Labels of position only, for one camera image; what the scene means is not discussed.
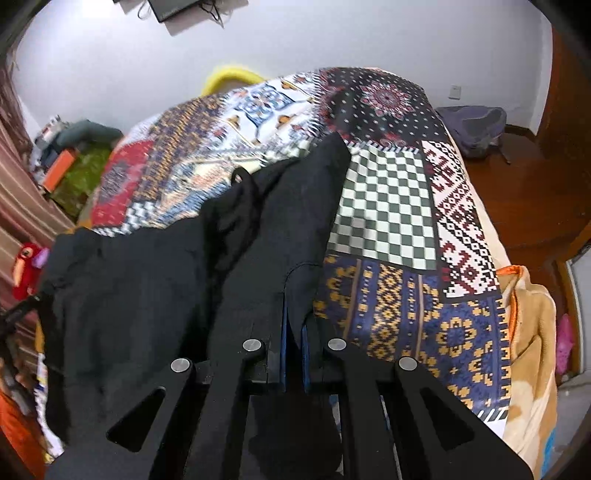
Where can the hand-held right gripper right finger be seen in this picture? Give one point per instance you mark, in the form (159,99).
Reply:
(316,369)

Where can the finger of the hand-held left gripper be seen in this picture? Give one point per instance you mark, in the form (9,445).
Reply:
(21,310)

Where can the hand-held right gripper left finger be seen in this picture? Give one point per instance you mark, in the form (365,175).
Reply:
(272,364)

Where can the black zip hoodie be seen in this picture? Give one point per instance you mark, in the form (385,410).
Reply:
(138,300)

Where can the pile of clothes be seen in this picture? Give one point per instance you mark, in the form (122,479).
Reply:
(48,136)

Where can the red plush toy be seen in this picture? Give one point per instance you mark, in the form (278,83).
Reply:
(27,267)

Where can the striped brown curtain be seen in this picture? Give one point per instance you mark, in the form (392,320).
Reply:
(23,194)

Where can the orange cloth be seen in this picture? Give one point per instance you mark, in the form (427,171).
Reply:
(16,434)

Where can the orange box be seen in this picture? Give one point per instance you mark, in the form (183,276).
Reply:
(59,168)

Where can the green patterned cloth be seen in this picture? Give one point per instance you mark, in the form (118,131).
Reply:
(85,177)

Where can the patchwork printed blanket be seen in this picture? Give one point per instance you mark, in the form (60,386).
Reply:
(392,207)

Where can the grey-green cushion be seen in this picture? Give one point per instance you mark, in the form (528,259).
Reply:
(90,131)

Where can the beige fleece blanket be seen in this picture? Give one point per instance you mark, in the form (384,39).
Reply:
(535,332)

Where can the pink fuzzy object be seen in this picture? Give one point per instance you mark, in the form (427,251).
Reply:
(565,344)

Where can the grey backpack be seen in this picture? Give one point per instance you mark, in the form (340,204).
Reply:
(473,129)

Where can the yellow foam tube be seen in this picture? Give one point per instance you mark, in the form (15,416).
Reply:
(231,76)

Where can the white wall socket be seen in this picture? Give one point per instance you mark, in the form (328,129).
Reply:
(455,91)

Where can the small black wall monitor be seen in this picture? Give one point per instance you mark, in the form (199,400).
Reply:
(178,8)

